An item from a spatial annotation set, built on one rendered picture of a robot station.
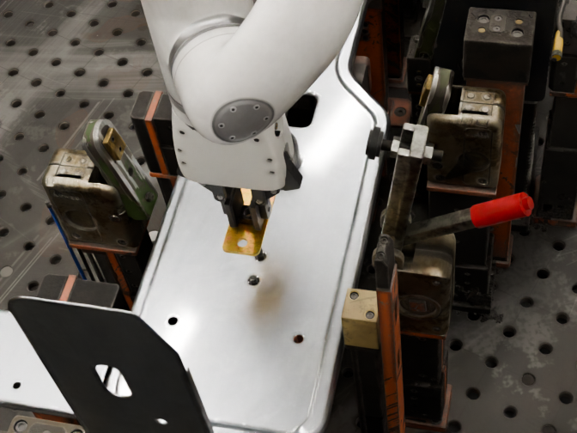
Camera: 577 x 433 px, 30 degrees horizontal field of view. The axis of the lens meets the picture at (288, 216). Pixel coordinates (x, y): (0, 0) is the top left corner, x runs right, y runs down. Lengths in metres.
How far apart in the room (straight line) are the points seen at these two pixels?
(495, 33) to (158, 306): 0.44
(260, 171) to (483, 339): 0.53
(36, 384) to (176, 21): 0.44
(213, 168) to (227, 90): 0.21
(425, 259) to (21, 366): 0.41
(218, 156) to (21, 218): 0.70
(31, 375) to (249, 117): 0.43
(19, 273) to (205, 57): 0.83
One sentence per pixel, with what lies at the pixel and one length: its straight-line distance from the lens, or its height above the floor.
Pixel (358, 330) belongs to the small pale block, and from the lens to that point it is 1.01.
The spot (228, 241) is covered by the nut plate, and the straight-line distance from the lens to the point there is 1.05.
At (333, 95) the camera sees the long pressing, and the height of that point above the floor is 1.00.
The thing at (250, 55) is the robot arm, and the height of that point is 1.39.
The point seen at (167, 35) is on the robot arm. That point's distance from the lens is 0.82.
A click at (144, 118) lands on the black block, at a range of 1.28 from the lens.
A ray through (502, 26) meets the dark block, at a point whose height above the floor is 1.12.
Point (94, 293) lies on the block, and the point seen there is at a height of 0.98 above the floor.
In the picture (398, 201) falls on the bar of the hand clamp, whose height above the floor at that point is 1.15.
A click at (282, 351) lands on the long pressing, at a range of 1.06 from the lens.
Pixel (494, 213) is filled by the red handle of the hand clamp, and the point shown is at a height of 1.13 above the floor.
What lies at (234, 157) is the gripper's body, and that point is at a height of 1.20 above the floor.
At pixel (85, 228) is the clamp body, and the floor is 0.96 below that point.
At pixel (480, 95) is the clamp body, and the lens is 1.15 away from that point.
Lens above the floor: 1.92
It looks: 54 degrees down
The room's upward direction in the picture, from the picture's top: 11 degrees counter-clockwise
